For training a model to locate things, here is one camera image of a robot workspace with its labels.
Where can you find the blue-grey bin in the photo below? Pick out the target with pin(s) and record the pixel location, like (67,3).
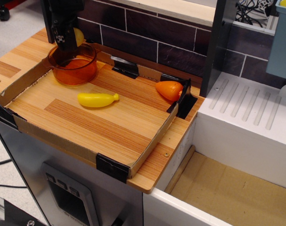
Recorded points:
(277,60)

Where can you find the silver toy oven front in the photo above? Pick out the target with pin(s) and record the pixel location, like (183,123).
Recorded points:
(68,191)

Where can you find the transparent orange pot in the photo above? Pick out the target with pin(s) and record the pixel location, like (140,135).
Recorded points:
(73,68)

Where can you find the yellow toy potato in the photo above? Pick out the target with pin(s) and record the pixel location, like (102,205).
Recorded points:
(78,36)

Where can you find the white toy sink unit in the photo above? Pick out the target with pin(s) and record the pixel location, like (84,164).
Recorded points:
(230,170)

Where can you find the dark grey vertical post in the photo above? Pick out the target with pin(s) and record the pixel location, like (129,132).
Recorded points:
(224,17)

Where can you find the orange toy carrot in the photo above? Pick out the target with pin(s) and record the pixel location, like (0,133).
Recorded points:
(170,90)

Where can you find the black caster wheel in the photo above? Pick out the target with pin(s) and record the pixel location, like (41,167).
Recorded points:
(4,13)

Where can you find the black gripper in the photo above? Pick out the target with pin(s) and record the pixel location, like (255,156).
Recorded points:
(63,16)

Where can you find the cardboard fence with black tape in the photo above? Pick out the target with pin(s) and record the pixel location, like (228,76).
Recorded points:
(135,131)

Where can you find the yellow toy banana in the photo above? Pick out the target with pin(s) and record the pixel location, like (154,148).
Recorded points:
(96,99)

